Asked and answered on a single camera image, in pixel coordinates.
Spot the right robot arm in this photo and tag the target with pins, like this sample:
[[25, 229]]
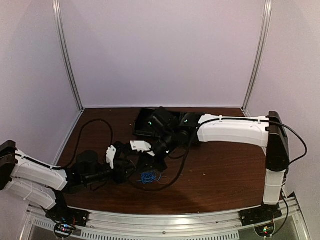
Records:
[[262, 131]]

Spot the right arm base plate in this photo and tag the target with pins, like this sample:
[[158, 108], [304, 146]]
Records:
[[260, 214]]

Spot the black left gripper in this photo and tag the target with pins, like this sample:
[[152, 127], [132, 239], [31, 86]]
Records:
[[120, 176]]

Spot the aluminium corner post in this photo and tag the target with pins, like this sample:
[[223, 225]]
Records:
[[264, 31], [65, 53]]

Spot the aluminium left corner post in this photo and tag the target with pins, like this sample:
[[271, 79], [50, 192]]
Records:
[[65, 53]]

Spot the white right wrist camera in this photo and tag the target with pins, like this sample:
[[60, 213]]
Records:
[[142, 146]]

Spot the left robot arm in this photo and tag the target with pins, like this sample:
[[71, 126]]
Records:
[[41, 183]]

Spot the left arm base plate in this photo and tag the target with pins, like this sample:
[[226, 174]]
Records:
[[71, 216]]

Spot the black three-compartment bin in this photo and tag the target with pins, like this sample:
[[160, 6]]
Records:
[[173, 127]]

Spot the aluminium front rail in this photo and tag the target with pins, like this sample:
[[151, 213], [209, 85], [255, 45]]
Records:
[[223, 225]]

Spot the aluminium right corner post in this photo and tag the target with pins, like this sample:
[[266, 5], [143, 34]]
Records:
[[264, 31]]

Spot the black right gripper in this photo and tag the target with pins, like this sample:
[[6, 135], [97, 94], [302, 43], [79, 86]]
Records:
[[149, 163]]

